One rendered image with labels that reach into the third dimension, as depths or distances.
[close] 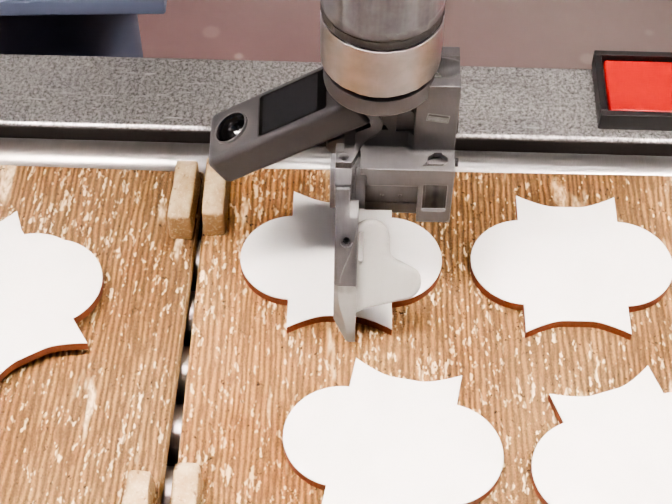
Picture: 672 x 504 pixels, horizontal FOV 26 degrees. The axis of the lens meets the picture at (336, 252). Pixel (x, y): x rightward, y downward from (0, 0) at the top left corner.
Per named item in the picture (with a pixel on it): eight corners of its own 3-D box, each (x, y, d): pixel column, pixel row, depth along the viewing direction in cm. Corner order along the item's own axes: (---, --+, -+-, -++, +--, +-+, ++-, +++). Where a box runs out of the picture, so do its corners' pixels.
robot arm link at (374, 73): (318, 51, 85) (322, -40, 90) (318, 106, 89) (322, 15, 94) (446, 54, 85) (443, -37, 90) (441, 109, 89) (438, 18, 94)
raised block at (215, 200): (208, 177, 113) (205, 153, 110) (232, 177, 113) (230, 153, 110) (202, 237, 109) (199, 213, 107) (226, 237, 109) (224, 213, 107)
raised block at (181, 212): (178, 181, 112) (175, 157, 110) (202, 182, 112) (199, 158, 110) (169, 240, 109) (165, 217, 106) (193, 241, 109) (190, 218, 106)
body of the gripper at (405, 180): (448, 232, 98) (462, 107, 89) (321, 229, 98) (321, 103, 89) (446, 149, 103) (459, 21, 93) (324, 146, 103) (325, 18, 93)
